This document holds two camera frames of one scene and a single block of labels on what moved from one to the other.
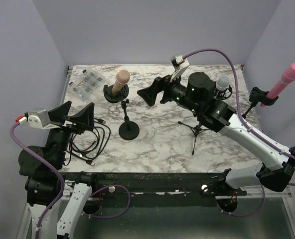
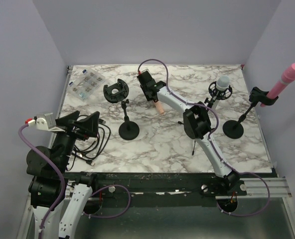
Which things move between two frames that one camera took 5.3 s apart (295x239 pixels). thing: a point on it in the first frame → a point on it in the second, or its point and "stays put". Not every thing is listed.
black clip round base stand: [258, 95] stays put
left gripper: [84, 120] → [90, 124]
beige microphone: [122, 76] → [159, 106]
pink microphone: [291, 73] stays put
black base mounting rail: [139, 188] stays put
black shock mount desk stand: [128, 130] stays put
